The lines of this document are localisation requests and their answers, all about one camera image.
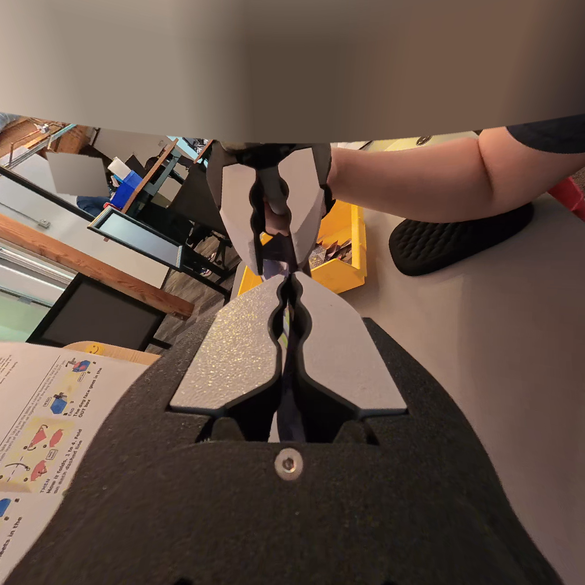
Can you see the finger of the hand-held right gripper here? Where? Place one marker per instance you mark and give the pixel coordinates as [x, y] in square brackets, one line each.
[304, 201]
[235, 201]

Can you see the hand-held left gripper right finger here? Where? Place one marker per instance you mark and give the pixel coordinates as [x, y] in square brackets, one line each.
[347, 361]

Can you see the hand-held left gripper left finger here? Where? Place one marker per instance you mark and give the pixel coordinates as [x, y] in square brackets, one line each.
[228, 361]

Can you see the patterned origami paper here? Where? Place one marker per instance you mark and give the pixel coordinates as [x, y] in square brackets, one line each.
[276, 252]

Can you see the person's right forearm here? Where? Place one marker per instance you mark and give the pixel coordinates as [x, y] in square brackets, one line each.
[411, 183]

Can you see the person's right hand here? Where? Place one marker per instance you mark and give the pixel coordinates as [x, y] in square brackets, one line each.
[275, 224]

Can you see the black office chair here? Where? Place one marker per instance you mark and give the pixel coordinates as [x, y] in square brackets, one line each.
[192, 201]

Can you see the stack of origami papers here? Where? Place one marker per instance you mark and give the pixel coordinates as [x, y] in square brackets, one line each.
[329, 253]

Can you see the yellow plastic bin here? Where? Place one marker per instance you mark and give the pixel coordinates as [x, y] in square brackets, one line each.
[340, 276]

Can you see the grey framed panel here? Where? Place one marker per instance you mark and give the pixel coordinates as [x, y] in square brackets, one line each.
[137, 237]

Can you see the wooden instruction board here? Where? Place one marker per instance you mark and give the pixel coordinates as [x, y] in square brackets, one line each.
[123, 353]

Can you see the blue storage box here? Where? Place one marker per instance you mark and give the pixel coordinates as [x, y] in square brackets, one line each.
[128, 187]

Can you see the white plastic container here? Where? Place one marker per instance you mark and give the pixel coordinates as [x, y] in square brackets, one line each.
[119, 167]

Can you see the black framed screen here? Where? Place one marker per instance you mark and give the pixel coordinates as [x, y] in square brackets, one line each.
[100, 315]

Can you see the black padded wrist rest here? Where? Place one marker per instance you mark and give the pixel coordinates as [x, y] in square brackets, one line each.
[448, 242]

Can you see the printed instruction sheet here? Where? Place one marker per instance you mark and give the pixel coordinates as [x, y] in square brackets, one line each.
[45, 411]

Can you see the red plastic object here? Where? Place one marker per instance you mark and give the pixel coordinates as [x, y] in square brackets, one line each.
[571, 196]

